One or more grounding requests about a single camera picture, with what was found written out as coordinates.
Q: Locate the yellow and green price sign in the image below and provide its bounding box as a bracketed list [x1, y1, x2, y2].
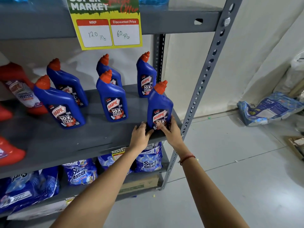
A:
[65, 0, 143, 51]

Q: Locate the group of blue cleaner bottles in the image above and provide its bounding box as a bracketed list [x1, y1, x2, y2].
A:
[33, 51, 157, 130]

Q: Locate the person's right hand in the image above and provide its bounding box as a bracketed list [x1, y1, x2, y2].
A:
[157, 116, 188, 156]

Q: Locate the large blue detergent packet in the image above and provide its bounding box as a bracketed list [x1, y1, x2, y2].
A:
[0, 167, 60, 214]

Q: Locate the small yellow shelf sign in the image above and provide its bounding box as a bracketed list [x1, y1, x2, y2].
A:
[111, 148, 126, 162]

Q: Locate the red thread bracelet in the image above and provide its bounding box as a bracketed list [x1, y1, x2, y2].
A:
[179, 155, 196, 166]

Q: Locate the grey metal shelf rack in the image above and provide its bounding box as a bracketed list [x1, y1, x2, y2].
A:
[0, 0, 244, 228]

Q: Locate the crumpled blue plastic package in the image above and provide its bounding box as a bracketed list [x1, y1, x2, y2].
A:
[237, 92, 304, 127]

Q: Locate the person's right forearm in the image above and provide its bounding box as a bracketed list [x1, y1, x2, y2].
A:
[176, 148, 250, 228]

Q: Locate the flat brown cardboard piece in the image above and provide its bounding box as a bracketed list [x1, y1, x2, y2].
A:
[285, 136, 304, 161]

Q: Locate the white plastic bag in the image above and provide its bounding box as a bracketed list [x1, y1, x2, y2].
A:
[273, 52, 304, 95]

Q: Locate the red cleaner bottle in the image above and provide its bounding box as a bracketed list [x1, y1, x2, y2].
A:
[0, 62, 48, 116]
[0, 136, 26, 167]
[0, 104, 13, 121]

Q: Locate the person's left hand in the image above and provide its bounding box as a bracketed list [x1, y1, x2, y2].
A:
[129, 121, 155, 153]

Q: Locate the person's left forearm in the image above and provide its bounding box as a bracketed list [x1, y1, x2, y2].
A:
[50, 146, 148, 228]

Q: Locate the blue red-capped cleaner bottle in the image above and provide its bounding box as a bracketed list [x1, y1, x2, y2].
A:
[147, 80, 174, 131]

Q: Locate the brown cardboard box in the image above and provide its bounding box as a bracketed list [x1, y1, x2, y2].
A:
[118, 174, 159, 195]

